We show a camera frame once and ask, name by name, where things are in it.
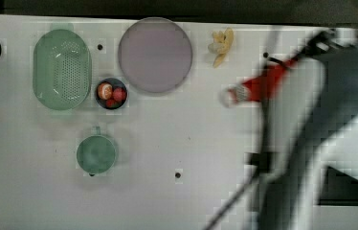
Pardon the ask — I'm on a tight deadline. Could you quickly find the green mug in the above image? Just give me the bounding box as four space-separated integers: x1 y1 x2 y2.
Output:
76 126 119 176

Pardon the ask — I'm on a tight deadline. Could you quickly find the green oval colander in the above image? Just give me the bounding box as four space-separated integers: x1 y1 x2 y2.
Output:
33 29 92 110

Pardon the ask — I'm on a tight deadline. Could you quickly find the red ketchup bottle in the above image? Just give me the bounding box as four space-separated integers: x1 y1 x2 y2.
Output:
219 58 298 107

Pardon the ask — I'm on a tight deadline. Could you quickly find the peeled toy banana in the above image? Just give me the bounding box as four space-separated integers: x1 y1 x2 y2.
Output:
208 28 235 68

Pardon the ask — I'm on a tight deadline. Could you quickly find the red toy strawberry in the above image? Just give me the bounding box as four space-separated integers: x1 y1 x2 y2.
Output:
113 87 127 103

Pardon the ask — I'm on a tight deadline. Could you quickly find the round grey plate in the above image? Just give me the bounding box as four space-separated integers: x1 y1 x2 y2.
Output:
118 17 192 94

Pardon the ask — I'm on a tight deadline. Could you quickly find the orange toy fruit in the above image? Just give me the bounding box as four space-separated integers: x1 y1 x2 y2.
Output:
97 82 113 100

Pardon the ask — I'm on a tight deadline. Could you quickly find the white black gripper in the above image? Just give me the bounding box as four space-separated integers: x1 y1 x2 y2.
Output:
296 28 342 59

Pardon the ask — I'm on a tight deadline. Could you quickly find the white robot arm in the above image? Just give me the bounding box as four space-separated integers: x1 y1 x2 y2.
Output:
257 43 358 230

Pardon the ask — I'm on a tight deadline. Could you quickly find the small red toy fruit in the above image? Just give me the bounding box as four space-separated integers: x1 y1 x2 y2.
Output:
106 99 117 108

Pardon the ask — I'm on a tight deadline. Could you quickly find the silver black toaster oven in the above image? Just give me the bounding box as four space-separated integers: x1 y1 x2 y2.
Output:
318 167 358 206

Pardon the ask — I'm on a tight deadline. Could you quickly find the small blue fruit bowl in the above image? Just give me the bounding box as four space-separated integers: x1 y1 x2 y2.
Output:
95 78 129 110

